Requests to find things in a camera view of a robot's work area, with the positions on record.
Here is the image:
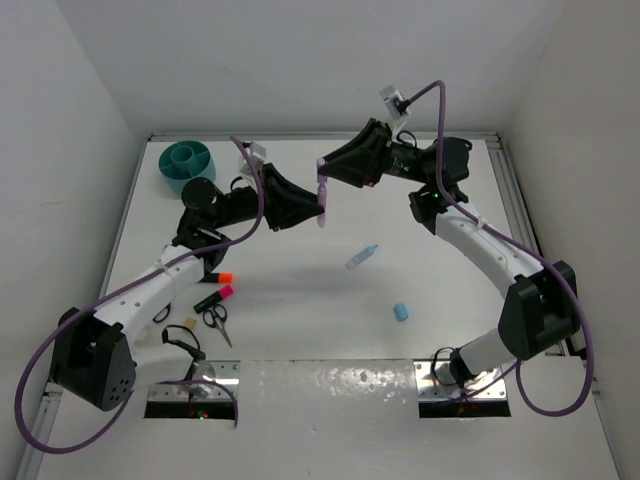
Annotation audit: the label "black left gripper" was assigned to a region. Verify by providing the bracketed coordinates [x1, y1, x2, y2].
[209, 162, 322, 230]

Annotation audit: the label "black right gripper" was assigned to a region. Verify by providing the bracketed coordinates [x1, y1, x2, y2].
[317, 118, 432, 188]

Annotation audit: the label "pink translucent highlighter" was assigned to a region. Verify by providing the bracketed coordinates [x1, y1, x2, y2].
[316, 210, 326, 228]

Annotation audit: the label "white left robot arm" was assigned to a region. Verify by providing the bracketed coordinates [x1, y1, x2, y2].
[49, 163, 326, 411]

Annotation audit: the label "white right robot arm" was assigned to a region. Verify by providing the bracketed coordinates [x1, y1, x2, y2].
[317, 119, 579, 387]

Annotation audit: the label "black orange highlighter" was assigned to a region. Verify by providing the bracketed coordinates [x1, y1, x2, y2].
[200, 272, 233, 284]

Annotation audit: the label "blue translucent highlighter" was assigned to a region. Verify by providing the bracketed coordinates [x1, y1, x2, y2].
[345, 244, 378, 270]

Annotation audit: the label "black pink highlighter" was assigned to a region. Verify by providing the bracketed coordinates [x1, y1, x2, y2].
[193, 285, 234, 314]

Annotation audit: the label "teal round desk organizer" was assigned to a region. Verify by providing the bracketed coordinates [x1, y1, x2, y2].
[158, 140, 216, 196]

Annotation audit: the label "small black scissors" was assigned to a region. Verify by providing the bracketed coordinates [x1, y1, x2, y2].
[202, 304, 233, 348]

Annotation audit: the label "large black scissors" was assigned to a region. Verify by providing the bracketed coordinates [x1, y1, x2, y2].
[152, 304, 171, 324]

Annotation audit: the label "blue highlighter cap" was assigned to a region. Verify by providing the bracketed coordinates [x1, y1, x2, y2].
[393, 302, 409, 322]

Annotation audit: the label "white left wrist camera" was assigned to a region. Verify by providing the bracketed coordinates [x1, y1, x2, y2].
[238, 142, 267, 179]

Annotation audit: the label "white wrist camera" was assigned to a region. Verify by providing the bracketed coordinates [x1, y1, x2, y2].
[238, 142, 267, 179]
[379, 85, 410, 120]

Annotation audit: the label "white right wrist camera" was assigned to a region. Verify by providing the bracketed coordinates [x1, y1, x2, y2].
[379, 85, 410, 120]

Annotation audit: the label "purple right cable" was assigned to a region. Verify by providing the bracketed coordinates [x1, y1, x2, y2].
[402, 79, 595, 417]

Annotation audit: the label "purple cable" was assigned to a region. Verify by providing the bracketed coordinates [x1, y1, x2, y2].
[402, 79, 595, 417]
[13, 135, 266, 455]

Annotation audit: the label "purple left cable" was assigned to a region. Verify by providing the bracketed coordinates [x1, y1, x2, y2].
[13, 135, 266, 455]

